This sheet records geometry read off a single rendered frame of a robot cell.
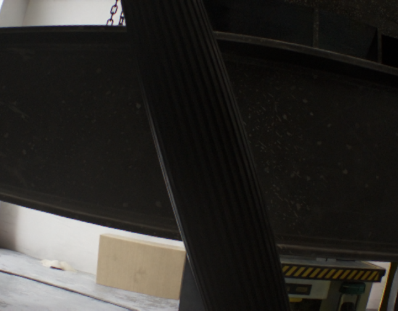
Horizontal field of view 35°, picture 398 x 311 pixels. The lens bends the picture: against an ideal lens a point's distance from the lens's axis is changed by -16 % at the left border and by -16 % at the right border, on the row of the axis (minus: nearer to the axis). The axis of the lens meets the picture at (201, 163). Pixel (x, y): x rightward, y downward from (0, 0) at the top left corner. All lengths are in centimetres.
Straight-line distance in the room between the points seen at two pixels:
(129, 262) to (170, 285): 22
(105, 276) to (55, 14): 164
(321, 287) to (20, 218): 217
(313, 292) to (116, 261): 136
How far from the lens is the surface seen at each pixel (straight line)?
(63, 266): 366
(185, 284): 185
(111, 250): 334
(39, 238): 387
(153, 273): 332
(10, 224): 396
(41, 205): 86
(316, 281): 223
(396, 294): 135
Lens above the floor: 45
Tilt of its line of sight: 4 degrees up
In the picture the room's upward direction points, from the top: 9 degrees clockwise
